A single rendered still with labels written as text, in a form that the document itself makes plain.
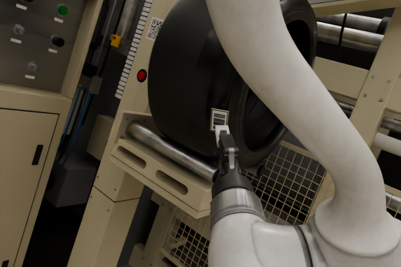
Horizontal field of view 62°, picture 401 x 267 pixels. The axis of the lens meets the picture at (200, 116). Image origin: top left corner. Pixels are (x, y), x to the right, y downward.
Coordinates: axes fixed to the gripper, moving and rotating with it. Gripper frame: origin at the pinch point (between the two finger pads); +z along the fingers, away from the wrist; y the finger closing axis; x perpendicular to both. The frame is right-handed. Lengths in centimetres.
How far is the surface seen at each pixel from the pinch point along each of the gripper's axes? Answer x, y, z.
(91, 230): -43, 56, 21
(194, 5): -5.8, -23.0, 23.1
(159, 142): -16.0, 14.4, 17.7
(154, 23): -18, -10, 51
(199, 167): -4.9, 14.9, 6.8
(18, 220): -67, 50, 22
